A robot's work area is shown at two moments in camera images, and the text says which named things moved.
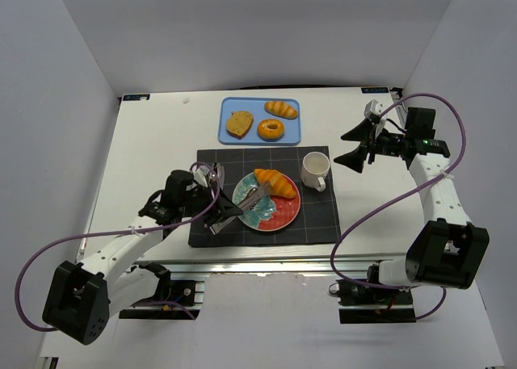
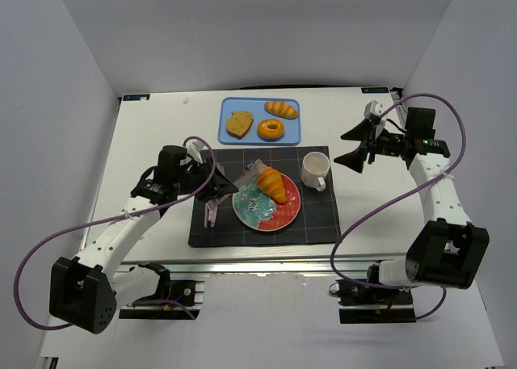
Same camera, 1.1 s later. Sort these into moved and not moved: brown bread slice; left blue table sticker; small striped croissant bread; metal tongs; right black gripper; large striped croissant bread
Moved: metal tongs; large striped croissant bread
Not moved: left blue table sticker; small striped croissant bread; right black gripper; brown bread slice
